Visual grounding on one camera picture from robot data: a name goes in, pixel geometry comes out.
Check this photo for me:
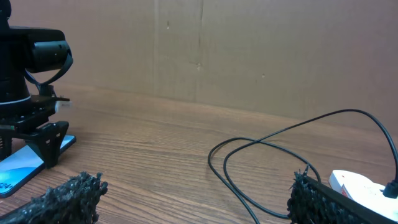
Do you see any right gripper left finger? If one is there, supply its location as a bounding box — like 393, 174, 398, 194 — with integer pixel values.
1, 172, 108, 224

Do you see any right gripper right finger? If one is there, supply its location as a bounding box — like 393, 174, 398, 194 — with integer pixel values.
287, 169, 395, 224

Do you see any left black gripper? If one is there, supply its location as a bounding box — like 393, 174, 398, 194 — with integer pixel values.
1, 95, 70, 169

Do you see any Galaxy S24+ smartphone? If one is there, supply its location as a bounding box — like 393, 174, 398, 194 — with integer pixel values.
1, 134, 76, 198

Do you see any black USB charging cable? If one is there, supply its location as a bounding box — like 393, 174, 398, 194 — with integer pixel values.
207, 108, 398, 224

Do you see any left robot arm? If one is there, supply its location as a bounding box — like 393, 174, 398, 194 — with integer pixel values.
1, 0, 73, 168

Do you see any white power strip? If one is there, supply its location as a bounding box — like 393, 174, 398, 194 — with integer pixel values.
329, 170, 397, 222

